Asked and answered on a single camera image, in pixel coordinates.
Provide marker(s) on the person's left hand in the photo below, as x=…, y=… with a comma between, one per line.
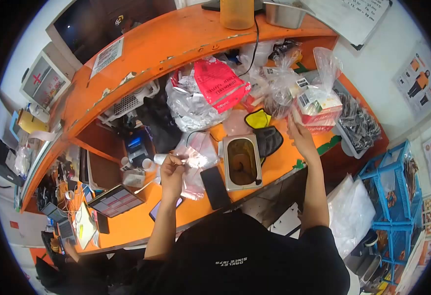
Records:
x=171, y=177

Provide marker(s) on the person's right hand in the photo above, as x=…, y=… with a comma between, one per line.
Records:
x=301, y=140

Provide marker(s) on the person's left fingers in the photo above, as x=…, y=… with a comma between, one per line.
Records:
x=175, y=160

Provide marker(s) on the person's right fingers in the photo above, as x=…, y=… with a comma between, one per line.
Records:
x=293, y=127

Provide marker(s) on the small clear plastic bag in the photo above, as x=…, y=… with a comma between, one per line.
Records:
x=200, y=158

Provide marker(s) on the clear bag with red-white boxes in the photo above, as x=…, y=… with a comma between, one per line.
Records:
x=317, y=107

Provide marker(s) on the white small bottle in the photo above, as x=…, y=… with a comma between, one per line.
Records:
x=160, y=159

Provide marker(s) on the yellow and black pouch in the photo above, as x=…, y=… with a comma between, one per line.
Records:
x=258, y=119

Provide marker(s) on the black receipt printer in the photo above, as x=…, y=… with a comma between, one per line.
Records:
x=138, y=147

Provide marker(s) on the knotted clear bag with food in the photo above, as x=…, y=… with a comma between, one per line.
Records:
x=280, y=88

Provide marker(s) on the black smartphone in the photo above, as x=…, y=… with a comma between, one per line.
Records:
x=215, y=188

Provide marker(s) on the smartphone with lit screen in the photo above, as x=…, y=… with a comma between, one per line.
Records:
x=155, y=211

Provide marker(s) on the steel container with brown sauce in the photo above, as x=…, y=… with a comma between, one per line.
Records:
x=242, y=162

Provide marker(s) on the tray of black sachets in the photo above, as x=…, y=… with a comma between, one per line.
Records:
x=357, y=121

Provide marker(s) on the black tablet with lit screen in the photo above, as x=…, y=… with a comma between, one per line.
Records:
x=115, y=201

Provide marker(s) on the white plastic basket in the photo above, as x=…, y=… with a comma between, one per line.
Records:
x=129, y=103

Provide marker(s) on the red plastic packet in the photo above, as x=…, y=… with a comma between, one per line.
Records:
x=219, y=84

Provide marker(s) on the orange raised counter shelf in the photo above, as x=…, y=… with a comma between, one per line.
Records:
x=156, y=59

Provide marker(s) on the stack of clear plastic bags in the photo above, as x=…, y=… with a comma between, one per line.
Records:
x=350, y=214

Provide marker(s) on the person's body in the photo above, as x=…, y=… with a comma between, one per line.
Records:
x=237, y=254

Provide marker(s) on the steel tub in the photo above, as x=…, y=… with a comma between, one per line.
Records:
x=283, y=14

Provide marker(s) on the white notice board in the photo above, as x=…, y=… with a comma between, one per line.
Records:
x=348, y=18

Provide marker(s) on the white printed paper sheet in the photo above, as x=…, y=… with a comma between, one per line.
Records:
x=107, y=57

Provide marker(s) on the blue plastic basket rack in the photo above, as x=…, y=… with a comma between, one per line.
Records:
x=396, y=199

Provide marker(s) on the orange translucent container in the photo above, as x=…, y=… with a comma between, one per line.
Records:
x=237, y=13

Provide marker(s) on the white first aid box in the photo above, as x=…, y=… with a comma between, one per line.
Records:
x=46, y=79

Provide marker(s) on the wall poster with figure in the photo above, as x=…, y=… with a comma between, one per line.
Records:
x=420, y=83

